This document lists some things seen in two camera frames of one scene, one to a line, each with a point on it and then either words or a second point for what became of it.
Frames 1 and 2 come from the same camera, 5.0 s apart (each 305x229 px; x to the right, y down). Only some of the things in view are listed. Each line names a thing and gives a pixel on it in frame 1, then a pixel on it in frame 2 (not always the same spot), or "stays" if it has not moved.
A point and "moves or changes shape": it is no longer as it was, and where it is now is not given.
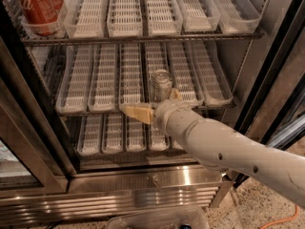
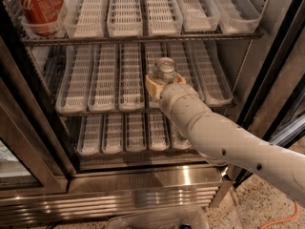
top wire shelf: x=37 y=42 stays
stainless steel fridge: x=72 y=56 stays
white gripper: x=166 y=113 -> x=172 y=95
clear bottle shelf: x=160 y=85 moves or changes shape
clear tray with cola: x=43 y=11 stays
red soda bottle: x=42 y=5 stays
